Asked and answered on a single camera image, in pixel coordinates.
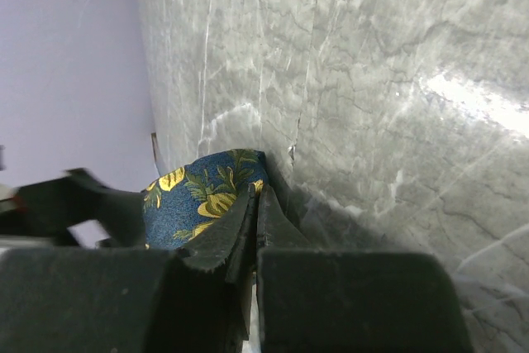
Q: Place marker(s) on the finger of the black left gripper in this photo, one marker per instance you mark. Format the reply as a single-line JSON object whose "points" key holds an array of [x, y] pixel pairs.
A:
{"points": [[51, 207]]}

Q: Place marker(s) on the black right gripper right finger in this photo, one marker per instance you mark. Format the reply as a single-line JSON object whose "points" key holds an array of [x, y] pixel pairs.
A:
{"points": [[315, 300]]}

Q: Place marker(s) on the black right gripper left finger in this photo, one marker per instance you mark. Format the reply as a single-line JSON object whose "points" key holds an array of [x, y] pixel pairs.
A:
{"points": [[80, 292]]}

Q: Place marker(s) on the blue floral yellow tie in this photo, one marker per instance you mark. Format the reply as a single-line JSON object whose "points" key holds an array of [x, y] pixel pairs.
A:
{"points": [[181, 204]]}

